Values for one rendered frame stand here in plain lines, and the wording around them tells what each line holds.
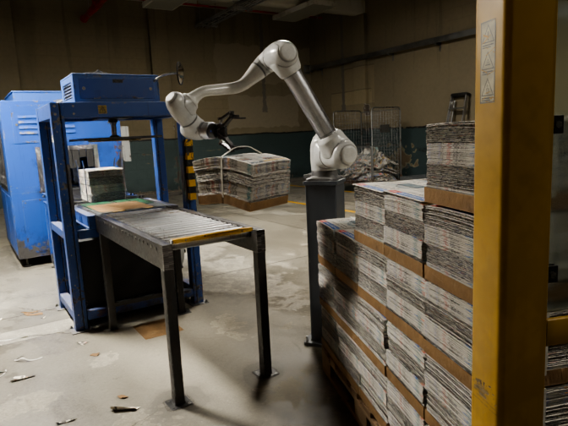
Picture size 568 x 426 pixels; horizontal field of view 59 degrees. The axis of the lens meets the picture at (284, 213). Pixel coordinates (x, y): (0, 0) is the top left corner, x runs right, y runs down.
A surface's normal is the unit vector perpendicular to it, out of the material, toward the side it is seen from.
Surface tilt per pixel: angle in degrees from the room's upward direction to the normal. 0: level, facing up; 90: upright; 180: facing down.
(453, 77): 90
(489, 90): 90
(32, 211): 90
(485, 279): 90
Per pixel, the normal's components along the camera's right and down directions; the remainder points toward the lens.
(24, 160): 0.54, 0.11
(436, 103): -0.84, 0.12
